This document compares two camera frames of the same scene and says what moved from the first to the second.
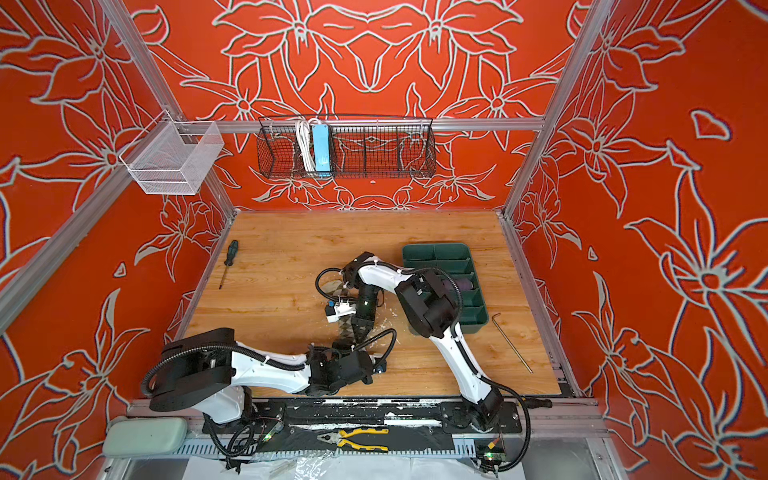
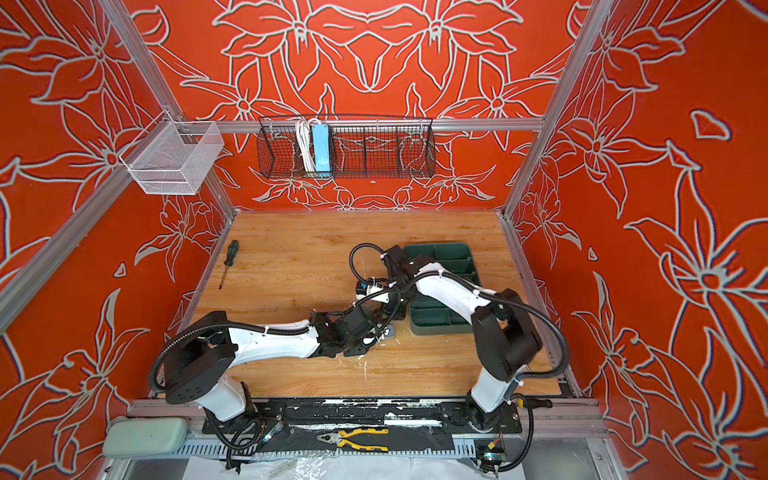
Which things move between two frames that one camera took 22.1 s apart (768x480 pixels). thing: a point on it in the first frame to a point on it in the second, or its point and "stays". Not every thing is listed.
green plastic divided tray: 457,259 stays
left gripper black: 339,352 to 360,349
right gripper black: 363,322 to 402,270
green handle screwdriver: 232,250 stays
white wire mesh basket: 172,157 stays
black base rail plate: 265,416 stays
